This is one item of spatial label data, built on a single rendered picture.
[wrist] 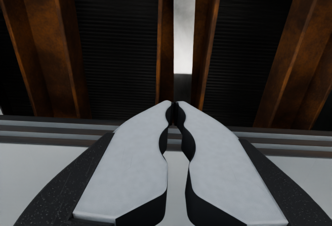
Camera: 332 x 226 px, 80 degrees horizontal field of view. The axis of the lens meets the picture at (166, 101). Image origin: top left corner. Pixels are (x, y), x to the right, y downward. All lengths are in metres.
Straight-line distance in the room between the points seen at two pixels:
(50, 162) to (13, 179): 0.06
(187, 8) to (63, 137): 0.22
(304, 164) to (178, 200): 0.16
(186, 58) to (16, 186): 0.28
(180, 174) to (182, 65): 0.15
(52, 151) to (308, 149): 0.29
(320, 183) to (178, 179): 0.17
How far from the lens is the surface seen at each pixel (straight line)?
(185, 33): 0.29
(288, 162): 0.28
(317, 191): 0.33
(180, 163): 0.24
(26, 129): 0.28
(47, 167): 0.28
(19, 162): 0.30
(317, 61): 0.43
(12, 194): 0.35
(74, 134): 0.25
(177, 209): 0.31
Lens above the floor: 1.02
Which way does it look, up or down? 61 degrees down
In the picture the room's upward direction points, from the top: 179 degrees counter-clockwise
